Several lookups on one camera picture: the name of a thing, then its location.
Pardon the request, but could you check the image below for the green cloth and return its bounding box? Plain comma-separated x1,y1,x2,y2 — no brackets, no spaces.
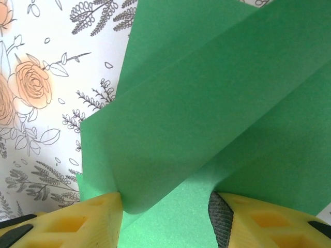
77,0,331,248

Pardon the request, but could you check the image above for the floral table cover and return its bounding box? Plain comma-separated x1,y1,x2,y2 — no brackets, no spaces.
0,0,331,223

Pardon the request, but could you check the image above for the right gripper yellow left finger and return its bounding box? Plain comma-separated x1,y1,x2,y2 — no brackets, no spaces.
0,192,124,248

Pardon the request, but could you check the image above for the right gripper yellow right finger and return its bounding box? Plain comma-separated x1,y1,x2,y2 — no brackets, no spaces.
208,191,331,248

